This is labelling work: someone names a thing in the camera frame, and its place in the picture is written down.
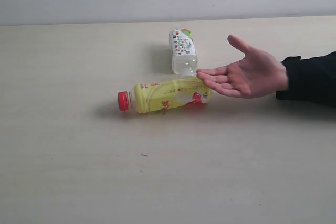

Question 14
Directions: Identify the white bottle cartoon label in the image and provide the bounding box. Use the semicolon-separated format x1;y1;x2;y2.
169;28;198;78

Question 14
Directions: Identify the black sleeved forearm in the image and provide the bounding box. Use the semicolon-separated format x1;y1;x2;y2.
276;52;335;108

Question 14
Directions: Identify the yellow juice bottle red cap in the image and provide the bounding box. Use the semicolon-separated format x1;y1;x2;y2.
118;77;211;113

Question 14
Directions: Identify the open bare human hand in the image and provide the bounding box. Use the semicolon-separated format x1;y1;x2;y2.
197;35;288;99

